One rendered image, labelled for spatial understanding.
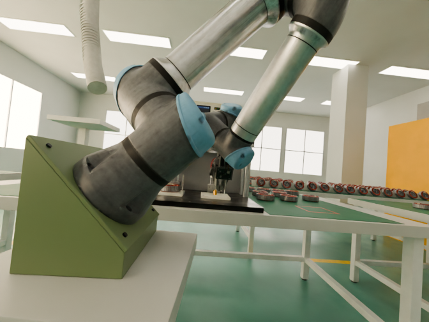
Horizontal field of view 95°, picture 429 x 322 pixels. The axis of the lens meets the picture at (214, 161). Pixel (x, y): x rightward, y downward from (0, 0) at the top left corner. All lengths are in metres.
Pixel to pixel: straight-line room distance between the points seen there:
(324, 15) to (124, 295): 0.57
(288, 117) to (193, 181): 7.34
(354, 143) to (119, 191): 4.78
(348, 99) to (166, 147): 4.81
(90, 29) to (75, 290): 2.39
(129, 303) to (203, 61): 0.43
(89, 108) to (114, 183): 8.45
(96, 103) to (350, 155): 8.07
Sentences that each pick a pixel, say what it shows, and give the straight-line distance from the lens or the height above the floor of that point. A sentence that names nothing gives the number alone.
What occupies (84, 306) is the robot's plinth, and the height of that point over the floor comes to 0.75.
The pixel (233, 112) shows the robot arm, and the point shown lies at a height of 1.11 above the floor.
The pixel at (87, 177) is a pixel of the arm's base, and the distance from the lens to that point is 0.36.
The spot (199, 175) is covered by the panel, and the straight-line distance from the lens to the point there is 1.32.
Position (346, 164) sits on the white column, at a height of 1.22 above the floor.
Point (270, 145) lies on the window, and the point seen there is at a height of 1.99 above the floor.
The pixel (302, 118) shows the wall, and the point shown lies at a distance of 8.65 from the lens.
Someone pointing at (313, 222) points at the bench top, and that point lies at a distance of 0.96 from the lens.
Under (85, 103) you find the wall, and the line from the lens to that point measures 8.91.
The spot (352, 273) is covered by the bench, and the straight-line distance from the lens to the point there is 2.42.
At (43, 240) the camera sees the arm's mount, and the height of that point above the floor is 0.80.
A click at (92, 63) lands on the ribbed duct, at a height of 1.79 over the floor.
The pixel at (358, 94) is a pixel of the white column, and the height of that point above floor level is 2.67.
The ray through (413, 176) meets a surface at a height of 1.06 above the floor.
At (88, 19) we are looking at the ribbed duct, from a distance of 2.63.
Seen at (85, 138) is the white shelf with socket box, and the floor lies 1.08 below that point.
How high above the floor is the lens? 0.92
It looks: 2 degrees up
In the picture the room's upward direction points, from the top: 5 degrees clockwise
